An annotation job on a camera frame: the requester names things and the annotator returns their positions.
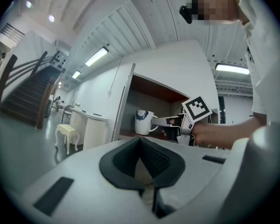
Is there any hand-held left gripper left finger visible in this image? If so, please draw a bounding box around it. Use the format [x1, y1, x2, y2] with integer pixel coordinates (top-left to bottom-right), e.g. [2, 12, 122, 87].
[99, 136, 145, 191]

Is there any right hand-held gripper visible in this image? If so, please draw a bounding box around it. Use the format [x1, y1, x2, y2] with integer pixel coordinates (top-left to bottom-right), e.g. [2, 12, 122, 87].
[151, 96, 213, 147]

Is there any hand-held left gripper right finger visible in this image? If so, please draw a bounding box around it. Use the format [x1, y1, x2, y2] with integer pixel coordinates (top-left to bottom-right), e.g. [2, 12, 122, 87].
[140, 138, 185, 189]

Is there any white ceramic mug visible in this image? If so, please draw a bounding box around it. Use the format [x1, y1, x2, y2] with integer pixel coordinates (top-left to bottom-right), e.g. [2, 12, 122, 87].
[134, 110, 159, 136]

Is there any grey wooden desk with shelves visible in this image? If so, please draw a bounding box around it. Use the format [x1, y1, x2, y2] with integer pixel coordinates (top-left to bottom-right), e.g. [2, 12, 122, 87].
[112, 63, 219, 149]

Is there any person's right forearm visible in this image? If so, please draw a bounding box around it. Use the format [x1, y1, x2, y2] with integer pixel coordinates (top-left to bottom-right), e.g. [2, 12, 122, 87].
[191, 118, 268, 150]

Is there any white round table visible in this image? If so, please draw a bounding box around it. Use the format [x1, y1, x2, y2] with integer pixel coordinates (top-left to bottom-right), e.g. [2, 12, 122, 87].
[70, 107, 112, 151]

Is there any white stool with cream cushion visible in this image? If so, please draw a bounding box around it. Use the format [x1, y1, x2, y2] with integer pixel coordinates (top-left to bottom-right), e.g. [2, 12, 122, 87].
[55, 124, 81, 155]

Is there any grey chair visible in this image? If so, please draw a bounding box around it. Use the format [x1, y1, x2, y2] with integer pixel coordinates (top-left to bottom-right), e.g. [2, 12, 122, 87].
[61, 105, 75, 124]

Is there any black trash bin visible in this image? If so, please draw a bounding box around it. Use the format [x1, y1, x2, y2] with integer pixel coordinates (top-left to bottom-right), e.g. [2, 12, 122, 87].
[44, 100, 52, 119]

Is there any dark wooden staircase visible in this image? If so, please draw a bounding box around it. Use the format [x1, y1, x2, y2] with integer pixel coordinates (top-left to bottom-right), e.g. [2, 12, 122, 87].
[0, 51, 69, 129]

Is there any person's white shirt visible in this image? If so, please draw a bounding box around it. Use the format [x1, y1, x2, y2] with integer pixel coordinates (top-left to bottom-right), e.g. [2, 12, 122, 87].
[232, 0, 280, 128]

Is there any person's head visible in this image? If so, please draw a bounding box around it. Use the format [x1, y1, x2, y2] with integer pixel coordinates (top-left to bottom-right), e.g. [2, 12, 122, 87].
[191, 0, 243, 27]

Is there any black metal railing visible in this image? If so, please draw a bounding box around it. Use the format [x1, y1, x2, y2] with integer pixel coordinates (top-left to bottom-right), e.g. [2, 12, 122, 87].
[1, 23, 25, 42]

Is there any black head-worn camera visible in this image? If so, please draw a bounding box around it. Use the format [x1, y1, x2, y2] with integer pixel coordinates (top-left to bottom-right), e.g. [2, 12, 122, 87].
[179, 5, 193, 24]

